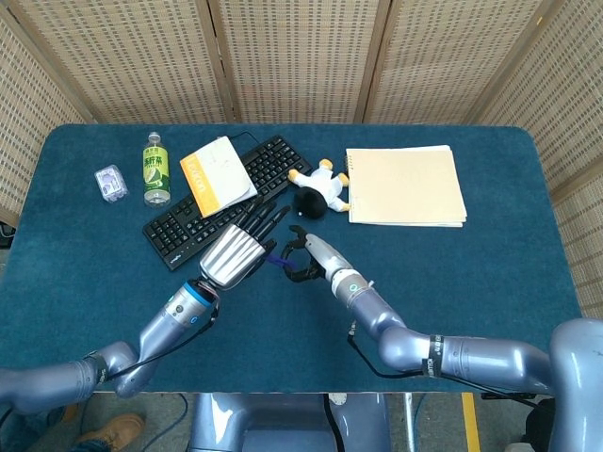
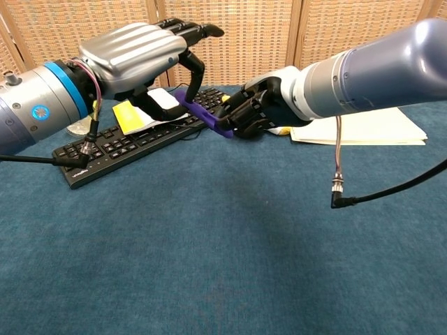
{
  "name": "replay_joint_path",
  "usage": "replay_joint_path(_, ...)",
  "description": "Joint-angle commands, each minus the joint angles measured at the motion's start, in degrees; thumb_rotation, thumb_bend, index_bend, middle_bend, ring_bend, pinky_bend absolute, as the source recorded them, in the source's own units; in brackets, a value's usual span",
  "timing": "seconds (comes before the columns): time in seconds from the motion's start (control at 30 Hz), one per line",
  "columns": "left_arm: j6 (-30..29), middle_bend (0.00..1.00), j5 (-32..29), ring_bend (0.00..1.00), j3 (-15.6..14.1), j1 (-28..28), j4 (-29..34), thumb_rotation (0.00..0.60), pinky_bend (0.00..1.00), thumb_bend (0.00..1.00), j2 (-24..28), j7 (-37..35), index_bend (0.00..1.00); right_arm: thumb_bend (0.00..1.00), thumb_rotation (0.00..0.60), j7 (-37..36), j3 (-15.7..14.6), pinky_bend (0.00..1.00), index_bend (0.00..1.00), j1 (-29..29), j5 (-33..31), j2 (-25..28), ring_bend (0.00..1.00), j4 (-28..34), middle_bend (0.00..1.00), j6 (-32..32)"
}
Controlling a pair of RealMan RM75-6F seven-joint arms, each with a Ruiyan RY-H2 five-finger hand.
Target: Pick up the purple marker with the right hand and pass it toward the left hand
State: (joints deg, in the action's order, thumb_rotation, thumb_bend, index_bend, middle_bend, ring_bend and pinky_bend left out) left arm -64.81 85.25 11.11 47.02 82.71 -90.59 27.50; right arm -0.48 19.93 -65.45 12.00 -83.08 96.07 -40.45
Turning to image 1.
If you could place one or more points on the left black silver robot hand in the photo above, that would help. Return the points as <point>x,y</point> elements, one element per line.
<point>231,256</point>

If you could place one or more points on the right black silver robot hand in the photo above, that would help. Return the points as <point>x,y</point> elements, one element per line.
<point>322,254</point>

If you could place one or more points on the purple cylindrical handle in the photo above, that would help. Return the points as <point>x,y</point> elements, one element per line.
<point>271,258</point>

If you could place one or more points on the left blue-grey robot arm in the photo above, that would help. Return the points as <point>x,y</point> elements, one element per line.
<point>47,381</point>

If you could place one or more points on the black computer keyboard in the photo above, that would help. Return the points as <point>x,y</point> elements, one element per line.
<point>174,235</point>

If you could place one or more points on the white black plush toy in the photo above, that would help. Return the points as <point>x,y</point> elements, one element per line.
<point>325,183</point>

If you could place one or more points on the yellow white booklet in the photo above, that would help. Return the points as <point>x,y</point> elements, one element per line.
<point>219,176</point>

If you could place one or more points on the cream spiral notebook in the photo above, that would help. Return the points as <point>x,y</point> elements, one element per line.
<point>405,186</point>

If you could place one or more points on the green label tea bottle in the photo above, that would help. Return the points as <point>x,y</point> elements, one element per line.
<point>156,169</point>

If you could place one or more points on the blue felt table mat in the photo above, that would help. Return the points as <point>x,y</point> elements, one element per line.
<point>447,273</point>

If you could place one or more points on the small clear plastic box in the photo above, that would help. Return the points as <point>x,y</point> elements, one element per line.
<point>111,184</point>

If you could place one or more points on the blue-grey robot torso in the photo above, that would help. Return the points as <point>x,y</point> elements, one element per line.
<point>282,424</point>

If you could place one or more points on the metal table leg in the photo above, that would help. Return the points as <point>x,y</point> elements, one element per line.
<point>410,421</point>

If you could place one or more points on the woven bamboo folding screen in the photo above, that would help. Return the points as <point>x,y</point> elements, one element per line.
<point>301,56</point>

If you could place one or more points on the tan leather boot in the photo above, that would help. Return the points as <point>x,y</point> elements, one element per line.
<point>118,431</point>

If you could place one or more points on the yellow floor tape strip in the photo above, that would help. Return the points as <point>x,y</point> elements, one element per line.
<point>471,424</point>

